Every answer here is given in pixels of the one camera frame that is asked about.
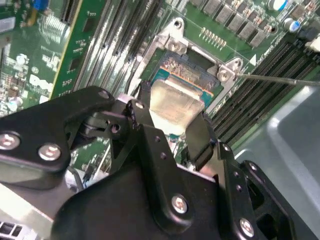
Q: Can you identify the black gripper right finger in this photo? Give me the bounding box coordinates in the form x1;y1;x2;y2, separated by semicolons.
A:
186;112;297;240

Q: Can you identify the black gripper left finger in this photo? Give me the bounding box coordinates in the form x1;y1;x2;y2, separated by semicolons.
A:
0;82;195;236

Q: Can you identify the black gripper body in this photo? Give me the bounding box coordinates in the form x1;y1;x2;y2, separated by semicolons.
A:
51;162;233;240

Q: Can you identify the silver green CPU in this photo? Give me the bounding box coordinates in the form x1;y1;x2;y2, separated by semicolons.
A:
149;71;216;132

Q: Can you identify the wire locking lever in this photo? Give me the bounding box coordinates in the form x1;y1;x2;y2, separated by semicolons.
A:
235;72;320;87

